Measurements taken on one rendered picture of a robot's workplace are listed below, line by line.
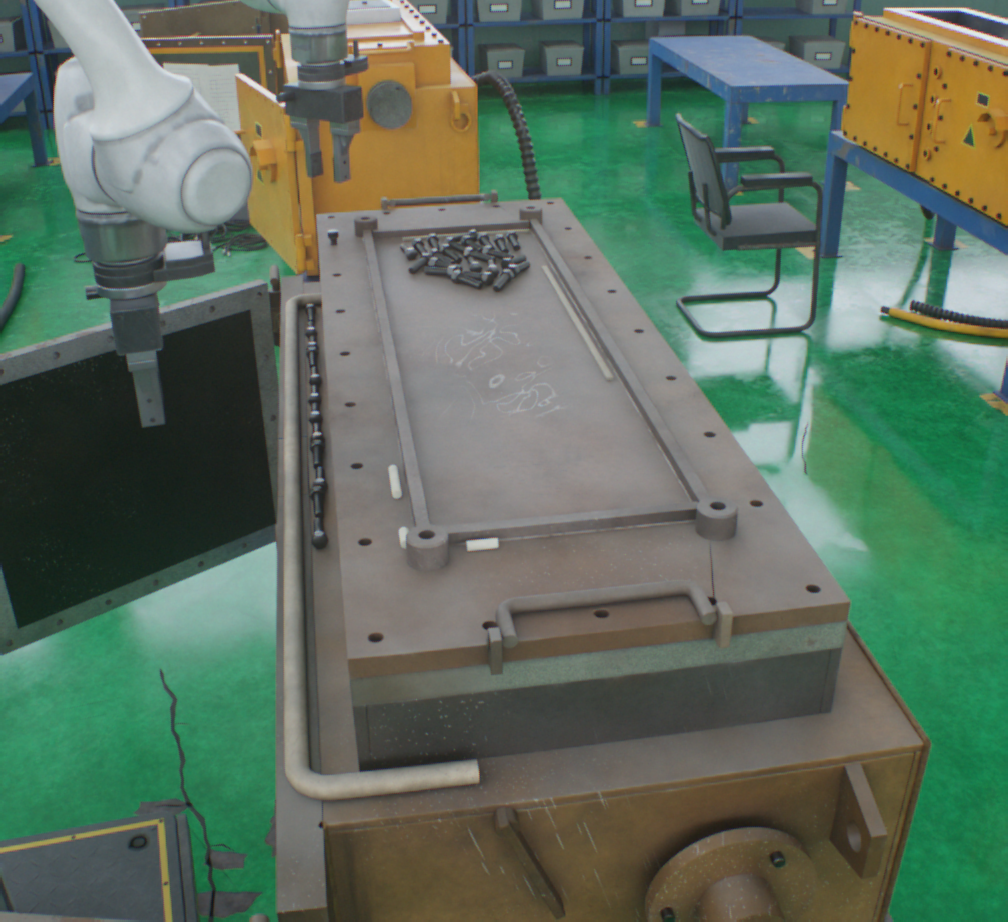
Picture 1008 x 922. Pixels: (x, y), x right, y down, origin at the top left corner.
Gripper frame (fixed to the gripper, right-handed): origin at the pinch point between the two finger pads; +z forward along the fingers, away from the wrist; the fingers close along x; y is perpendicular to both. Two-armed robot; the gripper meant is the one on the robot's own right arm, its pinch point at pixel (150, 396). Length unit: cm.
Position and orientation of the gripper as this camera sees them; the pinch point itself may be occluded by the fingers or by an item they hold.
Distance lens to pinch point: 135.2
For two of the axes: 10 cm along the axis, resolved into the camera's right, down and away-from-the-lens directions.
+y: -9.6, 1.5, -2.4
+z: 0.2, 8.8, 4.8
